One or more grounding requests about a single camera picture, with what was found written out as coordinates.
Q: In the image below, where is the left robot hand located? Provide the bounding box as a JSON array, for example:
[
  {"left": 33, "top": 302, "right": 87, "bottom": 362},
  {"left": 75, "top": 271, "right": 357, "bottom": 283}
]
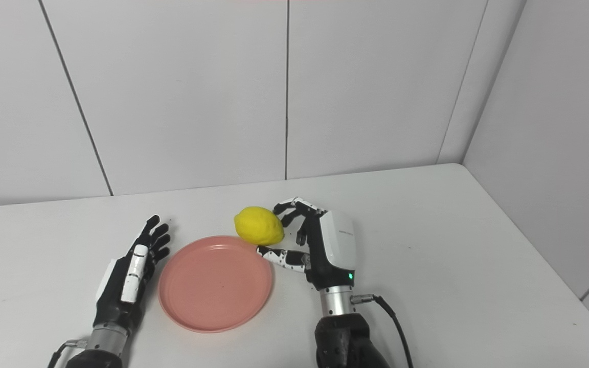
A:
[{"left": 93, "top": 215, "right": 171, "bottom": 334}]

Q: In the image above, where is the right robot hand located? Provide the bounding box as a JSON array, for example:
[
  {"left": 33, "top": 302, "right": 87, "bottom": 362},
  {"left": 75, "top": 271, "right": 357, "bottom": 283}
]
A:
[{"left": 257, "top": 196, "right": 357, "bottom": 292}]

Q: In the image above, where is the yellow lemon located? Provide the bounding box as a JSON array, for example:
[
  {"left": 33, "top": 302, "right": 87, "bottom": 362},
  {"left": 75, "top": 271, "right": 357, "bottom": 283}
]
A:
[{"left": 234, "top": 206, "right": 285, "bottom": 245}]

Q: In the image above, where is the pink plate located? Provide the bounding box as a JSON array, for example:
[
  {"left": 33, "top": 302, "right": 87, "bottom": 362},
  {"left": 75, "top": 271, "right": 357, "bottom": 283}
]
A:
[{"left": 158, "top": 235, "right": 275, "bottom": 334}]

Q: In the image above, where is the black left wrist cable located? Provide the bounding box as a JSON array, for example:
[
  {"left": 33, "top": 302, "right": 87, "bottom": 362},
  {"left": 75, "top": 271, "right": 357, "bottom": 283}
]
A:
[{"left": 47, "top": 338, "right": 89, "bottom": 368}]

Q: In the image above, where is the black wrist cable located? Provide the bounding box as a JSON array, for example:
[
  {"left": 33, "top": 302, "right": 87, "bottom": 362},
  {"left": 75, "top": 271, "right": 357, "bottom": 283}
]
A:
[
  {"left": 351, "top": 293, "right": 415, "bottom": 368},
  {"left": 47, "top": 338, "right": 89, "bottom": 368}
]

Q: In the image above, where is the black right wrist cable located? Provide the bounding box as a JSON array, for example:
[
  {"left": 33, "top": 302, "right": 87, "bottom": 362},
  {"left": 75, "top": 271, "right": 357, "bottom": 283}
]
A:
[{"left": 351, "top": 293, "right": 415, "bottom": 368}]

